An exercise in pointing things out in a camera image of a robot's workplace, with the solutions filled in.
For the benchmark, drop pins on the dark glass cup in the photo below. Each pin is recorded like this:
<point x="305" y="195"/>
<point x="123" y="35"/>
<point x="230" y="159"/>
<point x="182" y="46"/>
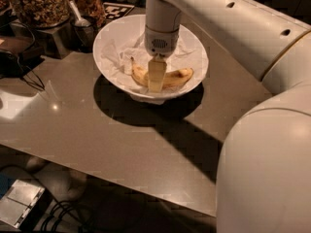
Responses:
<point x="84" y="36"/>

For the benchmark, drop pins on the yellow banana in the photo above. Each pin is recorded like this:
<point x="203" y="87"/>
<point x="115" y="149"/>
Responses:
<point x="175" y="78"/>

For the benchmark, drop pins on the black white marker tag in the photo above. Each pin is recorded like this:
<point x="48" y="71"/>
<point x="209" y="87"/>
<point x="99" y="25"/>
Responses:
<point x="114" y="10"/>

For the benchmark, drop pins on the white bowl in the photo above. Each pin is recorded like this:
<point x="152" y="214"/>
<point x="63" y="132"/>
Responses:
<point x="140" y="93"/>

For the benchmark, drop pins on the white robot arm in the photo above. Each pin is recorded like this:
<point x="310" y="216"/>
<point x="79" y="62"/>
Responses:
<point x="264" y="173"/>

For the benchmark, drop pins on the white paper napkin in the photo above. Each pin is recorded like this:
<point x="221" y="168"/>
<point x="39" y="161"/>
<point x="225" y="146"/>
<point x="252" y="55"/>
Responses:
<point x="124" y="37"/>

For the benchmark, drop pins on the silver box on floor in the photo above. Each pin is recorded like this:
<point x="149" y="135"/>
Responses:
<point x="18" y="201"/>

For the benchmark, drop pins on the small glass snack jar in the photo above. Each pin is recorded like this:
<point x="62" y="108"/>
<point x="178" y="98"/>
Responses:
<point x="94" y="9"/>

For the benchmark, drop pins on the black device with cable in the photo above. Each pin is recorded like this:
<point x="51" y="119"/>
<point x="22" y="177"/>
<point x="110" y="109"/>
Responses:
<point x="20" y="55"/>

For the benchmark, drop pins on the white plastic spoon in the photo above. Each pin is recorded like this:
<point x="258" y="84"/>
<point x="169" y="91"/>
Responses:
<point x="79" y="20"/>

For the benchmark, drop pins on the large glass nut jar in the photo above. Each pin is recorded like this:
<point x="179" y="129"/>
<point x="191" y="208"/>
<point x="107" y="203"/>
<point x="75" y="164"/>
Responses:
<point x="41" y="13"/>

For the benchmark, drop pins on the metal box stand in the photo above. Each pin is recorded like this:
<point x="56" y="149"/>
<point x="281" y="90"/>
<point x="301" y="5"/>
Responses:
<point x="56" y="41"/>

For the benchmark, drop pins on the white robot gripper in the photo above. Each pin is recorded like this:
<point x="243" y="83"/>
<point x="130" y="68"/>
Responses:
<point x="160" y="43"/>

